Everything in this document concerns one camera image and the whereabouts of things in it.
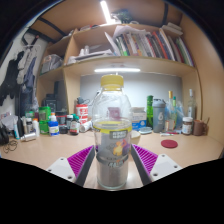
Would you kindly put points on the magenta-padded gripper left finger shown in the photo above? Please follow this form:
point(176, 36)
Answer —
point(60, 167)

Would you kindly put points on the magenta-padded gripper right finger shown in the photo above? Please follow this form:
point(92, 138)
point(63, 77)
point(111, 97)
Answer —
point(165, 166)

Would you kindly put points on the flat round red coaster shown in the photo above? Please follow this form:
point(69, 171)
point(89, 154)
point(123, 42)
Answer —
point(169, 143)

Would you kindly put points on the red and white pen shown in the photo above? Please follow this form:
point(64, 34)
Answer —
point(169, 134)

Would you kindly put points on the white bottle with blue label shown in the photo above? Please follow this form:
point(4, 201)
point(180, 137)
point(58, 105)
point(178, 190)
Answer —
point(53, 127)

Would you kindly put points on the flat light blue container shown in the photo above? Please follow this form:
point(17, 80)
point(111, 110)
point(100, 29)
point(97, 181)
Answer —
point(145, 130)

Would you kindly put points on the white bowl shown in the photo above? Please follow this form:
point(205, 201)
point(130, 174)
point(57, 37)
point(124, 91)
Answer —
point(135, 136)

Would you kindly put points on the dark bottle with red label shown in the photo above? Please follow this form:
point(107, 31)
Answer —
point(74, 126)

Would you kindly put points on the silver metal can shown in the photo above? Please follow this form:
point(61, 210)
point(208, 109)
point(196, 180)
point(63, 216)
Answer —
point(28, 136)

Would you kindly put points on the dark jar with white lid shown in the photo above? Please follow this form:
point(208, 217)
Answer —
point(187, 126)

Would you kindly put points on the white tube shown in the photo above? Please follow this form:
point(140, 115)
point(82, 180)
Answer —
point(85, 126)

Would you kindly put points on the grey sports bottle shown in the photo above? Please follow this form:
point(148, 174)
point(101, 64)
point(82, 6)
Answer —
point(158, 116)

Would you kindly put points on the brown mug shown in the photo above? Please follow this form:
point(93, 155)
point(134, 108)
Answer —
point(199, 127)

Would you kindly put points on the green plastic container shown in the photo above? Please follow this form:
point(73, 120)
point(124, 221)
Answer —
point(44, 116)

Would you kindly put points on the white and blue carton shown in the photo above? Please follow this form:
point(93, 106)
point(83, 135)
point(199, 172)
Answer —
point(139, 118)

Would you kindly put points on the glass bottle with yellow cap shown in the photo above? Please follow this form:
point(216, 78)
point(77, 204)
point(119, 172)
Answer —
point(170, 111)

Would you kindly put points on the tall green can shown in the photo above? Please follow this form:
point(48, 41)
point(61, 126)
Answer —
point(150, 111)

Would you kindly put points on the red and white canister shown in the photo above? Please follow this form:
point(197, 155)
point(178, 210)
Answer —
point(81, 113)

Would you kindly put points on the clear yellow-capped drink bottle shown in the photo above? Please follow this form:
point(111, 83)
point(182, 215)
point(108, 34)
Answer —
point(111, 133)

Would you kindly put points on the tall clear glass bottle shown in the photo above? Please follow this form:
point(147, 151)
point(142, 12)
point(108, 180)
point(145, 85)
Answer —
point(191, 105)

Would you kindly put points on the dark hanging clothes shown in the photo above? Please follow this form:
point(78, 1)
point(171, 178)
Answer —
point(11, 78)

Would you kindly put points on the white light strip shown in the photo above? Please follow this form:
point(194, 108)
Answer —
point(116, 70)

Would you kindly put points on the wooden shelf unit with books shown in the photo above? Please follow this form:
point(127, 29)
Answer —
point(140, 61)

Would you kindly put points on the long ceiling light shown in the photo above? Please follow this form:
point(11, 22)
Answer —
point(106, 11)

